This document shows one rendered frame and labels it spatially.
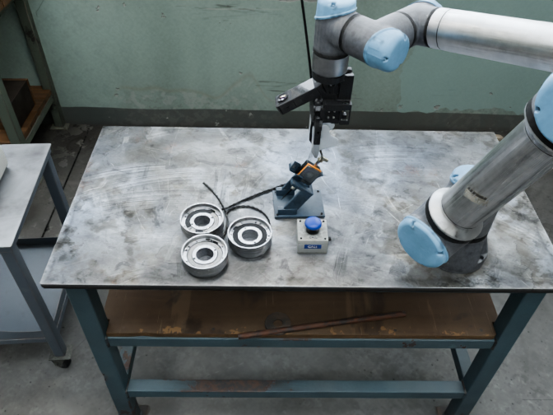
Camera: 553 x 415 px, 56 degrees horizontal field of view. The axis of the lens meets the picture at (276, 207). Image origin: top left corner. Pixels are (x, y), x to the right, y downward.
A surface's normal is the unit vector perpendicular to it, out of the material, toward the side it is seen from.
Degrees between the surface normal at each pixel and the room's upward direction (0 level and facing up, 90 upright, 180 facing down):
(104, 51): 90
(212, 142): 0
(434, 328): 0
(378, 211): 0
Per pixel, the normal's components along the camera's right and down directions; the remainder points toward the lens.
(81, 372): 0.02, -0.72
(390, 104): 0.00, 0.70
